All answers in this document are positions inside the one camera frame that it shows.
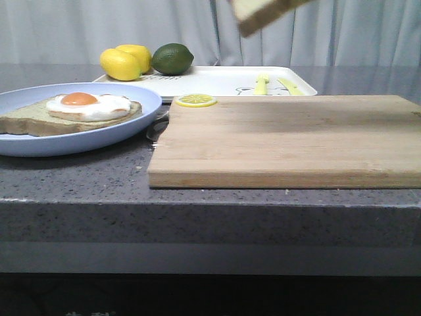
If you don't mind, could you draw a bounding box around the bread slice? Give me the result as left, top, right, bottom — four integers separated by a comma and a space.
228, 0, 309, 38
1, 95, 142, 136

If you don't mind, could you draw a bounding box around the wooden cutting board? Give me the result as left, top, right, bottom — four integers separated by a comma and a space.
147, 95, 420, 189

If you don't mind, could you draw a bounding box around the yellow plastic knife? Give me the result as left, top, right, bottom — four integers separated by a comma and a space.
277, 78, 304, 95

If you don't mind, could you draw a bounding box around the white rectangular tray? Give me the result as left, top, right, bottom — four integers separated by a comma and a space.
91, 66, 318, 101

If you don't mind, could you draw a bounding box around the yellow lemon slice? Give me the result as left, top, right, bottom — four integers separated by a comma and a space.
174, 93, 217, 107

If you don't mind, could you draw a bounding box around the front yellow lemon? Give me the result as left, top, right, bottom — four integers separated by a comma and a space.
99, 49, 141, 81

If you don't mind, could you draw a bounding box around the grey curtain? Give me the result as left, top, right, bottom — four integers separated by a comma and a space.
1, 1, 420, 66

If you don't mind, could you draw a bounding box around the yellow plastic fork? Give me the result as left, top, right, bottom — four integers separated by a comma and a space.
253, 73, 269, 95

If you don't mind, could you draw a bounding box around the rear yellow lemon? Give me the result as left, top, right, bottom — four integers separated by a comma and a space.
116, 44, 152, 74

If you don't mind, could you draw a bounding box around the metal cutting board handle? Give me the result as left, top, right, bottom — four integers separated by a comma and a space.
146, 111, 170, 142

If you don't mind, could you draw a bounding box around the green lime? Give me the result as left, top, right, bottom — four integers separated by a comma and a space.
151, 43, 194, 76

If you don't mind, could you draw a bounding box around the fried egg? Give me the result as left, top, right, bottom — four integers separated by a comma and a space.
45, 92, 132, 122

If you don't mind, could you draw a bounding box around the light blue round plate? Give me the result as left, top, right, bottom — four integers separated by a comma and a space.
1, 82, 162, 157

